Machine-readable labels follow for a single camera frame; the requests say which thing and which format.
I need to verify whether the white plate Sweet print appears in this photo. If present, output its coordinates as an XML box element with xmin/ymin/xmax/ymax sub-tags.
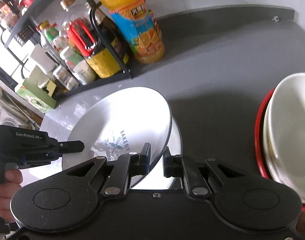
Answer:
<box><xmin>132</xmin><ymin>118</ymin><xmax>182</xmax><ymax>190</ymax></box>

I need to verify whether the white plate Bakery print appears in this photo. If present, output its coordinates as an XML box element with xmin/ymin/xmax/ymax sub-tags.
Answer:
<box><xmin>61</xmin><ymin>87</ymin><xmax>173</xmax><ymax>188</ymax></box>

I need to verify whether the red rimmed bowl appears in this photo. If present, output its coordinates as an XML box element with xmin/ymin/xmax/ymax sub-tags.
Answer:
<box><xmin>254</xmin><ymin>88</ymin><xmax>305</xmax><ymax>212</ymax></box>

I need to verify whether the person's left hand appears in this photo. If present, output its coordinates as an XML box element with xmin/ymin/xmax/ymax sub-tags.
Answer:
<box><xmin>0</xmin><ymin>170</ymin><xmax>23</xmax><ymax>223</ymax></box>

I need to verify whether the green cardboard box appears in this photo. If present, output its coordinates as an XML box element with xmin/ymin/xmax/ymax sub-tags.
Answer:
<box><xmin>15</xmin><ymin>78</ymin><xmax>56</xmax><ymax>114</ymax></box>

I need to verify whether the small glass spice jar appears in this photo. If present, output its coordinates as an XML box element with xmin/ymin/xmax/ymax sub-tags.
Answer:
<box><xmin>52</xmin><ymin>65</ymin><xmax>79</xmax><ymax>91</ymax></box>

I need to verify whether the white seasoning bottle green label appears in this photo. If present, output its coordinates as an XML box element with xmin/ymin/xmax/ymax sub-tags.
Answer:
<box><xmin>60</xmin><ymin>46</ymin><xmax>97</xmax><ymax>86</ymax></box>

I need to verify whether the red capped sauce bottle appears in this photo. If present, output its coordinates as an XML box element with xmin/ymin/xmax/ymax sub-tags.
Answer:
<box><xmin>67</xmin><ymin>18</ymin><xmax>120</xmax><ymax>79</ymax></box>

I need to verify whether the dark soy sauce bottle yellow label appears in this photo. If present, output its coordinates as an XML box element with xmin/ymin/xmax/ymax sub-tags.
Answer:
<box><xmin>85</xmin><ymin>3</ymin><xmax>130</xmax><ymax>66</ymax></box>

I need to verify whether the orange juice bottle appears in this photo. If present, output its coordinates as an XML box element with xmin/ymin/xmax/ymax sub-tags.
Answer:
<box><xmin>100</xmin><ymin>0</ymin><xmax>165</xmax><ymax>64</ymax></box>

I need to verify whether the small white clip on counter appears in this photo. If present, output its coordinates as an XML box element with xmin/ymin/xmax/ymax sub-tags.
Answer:
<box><xmin>272</xmin><ymin>16</ymin><xmax>280</xmax><ymax>22</ymax></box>

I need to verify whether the black wire shelf rack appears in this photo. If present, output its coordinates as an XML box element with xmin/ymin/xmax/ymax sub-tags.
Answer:
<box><xmin>0</xmin><ymin>0</ymin><xmax>133</xmax><ymax>98</ymax></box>

